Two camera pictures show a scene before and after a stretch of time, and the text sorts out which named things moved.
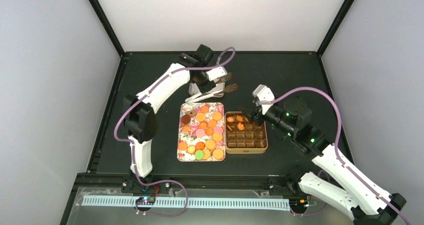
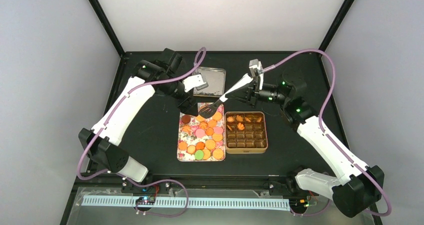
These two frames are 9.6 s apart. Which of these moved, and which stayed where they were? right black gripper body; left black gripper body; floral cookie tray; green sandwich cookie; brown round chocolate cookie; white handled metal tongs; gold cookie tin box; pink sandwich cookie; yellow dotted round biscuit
Moved: right black gripper body; white handled metal tongs; left black gripper body
Stayed: pink sandwich cookie; green sandwich cookie; gold cookie tin box; floral cookie tray; yellow dotted round biscuit; brown round chocolate cookie
